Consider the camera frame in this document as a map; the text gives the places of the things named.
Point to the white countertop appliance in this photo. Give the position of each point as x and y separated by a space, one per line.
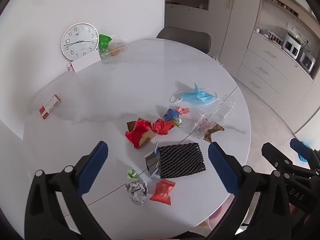
292 45

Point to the blue plastic bag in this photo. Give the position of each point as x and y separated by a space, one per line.
303 158

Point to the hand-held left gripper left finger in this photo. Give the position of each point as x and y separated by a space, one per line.
92 170

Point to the brown crumpled wrapper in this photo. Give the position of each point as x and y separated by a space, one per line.
212 131

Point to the grey crumpled newspaper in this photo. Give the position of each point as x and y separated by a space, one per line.
136 191

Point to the green crumpled paper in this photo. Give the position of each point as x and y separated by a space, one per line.
132 175

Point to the red snack packet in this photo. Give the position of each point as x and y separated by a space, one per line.
162 192

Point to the beige tall cabinet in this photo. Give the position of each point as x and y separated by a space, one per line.
237 30

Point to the white paper card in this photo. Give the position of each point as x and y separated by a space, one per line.
86 62

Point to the red and white carton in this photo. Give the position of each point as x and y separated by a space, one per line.
50 106

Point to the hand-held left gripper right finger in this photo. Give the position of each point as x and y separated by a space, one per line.
223 170

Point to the black foam net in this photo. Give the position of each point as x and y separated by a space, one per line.
181 160

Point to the silver foil wrapper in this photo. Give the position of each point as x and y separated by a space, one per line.
151 162

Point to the white tall cupboard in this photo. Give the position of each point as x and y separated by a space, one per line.
305 105

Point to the pink container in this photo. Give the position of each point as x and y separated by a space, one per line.
217 215

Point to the small pink packet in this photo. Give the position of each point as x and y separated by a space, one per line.
69 67

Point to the green and clear snack bags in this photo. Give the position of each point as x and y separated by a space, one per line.
116 48

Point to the green plastic bag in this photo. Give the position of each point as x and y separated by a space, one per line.
103 42

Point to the blue crumpled paper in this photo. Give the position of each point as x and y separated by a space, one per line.
171 114

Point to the grey chair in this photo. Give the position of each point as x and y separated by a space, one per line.
185 38

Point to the silver countertop appliance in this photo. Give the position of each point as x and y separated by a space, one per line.
307 61

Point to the round white wall clock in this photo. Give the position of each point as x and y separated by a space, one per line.
77 36

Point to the clear wrapper with red print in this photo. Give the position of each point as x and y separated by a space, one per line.
203 126

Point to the red crumpled plastic bag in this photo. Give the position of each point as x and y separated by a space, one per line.
137 132

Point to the red crumpled paper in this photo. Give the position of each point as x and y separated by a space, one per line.
161 127

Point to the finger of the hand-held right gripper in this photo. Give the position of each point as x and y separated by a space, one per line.
275 155
300 148

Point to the brown snack bag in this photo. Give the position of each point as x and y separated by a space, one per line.
148 138

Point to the blue face mask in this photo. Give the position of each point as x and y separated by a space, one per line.
197 97

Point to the pink crumpled paper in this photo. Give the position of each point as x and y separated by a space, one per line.
183 110

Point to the green and yellow wrapper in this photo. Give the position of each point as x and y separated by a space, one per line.
178 122

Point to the clear plastic bottle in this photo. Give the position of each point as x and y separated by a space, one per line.
225 110

